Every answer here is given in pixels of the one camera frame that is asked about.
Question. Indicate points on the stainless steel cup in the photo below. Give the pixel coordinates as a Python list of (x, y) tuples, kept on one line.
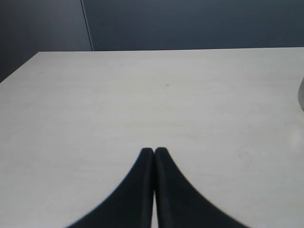
[(300, 94)]

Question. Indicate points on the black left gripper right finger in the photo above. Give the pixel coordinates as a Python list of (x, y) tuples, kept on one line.
[(179, 204)]

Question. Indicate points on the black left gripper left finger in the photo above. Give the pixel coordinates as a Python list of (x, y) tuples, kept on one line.
[(130, 205)]

